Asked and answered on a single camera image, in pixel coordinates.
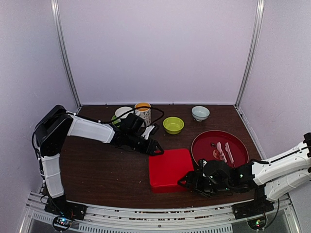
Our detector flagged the aluminium frame post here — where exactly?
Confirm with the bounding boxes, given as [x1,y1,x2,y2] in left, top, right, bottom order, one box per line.
[235,0,265,109]
[51,0,82,109]

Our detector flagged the red tin box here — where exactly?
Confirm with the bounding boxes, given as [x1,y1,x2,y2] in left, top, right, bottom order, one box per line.
[150,184,187,194]

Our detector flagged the lime green bowl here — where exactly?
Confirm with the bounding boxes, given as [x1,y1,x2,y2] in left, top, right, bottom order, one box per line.
[163,116,184,135]

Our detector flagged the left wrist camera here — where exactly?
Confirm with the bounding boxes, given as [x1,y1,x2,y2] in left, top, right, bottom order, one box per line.
[141,124,159,140]

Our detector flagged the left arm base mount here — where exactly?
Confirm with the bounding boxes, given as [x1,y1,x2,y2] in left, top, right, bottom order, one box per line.
[44,202,87,232]

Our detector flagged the round red tray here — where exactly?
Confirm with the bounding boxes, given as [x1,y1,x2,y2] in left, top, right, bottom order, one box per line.
[191,130,249,167]

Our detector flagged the left aluminium frame post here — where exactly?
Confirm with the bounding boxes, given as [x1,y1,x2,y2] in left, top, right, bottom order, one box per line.
[51,0,82,109]

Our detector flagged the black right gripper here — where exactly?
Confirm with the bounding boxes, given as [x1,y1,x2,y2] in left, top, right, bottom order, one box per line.
[177,171,232,198]

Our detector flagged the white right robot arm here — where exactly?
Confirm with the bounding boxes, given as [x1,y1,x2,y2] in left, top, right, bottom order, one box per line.
[177,133,311,215]

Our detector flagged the green saucer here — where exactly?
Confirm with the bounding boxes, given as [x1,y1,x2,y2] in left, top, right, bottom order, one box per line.
[111,115,121,127]

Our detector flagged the aluminium front rail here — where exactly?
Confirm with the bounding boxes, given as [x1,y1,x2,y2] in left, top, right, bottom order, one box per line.
[24,191,292,233]

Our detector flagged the right aluminium frame post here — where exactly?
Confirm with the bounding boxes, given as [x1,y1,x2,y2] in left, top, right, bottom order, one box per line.
[235,0,265,109]

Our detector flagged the white dark-banded cup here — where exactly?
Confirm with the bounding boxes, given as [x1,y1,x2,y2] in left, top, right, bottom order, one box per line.
[114,106,134,121]

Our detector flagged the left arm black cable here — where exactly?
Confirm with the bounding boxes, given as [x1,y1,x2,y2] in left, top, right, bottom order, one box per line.
[65,106,165,129]

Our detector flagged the pink tongs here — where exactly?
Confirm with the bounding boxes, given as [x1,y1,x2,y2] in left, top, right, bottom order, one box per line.
[216,142,235,167]

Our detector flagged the patterned mug yellow inside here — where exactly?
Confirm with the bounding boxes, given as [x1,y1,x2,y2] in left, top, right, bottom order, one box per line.
[135,102,151,127]

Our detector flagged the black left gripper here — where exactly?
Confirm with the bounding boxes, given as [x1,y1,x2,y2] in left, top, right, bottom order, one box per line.
[126,132,164,156]

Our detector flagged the red tin lid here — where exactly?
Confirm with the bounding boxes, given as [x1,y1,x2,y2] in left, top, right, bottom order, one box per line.
[148,149,193,185]

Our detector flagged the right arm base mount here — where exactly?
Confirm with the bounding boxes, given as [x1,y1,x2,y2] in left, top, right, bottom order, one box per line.
[232,200,274,231]

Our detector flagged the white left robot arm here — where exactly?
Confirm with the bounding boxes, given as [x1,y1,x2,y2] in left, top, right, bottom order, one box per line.
[31,105,164,216]

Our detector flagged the pale blue ceramic bowl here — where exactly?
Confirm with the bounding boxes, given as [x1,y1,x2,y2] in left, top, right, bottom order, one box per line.
[191,106,210,122]

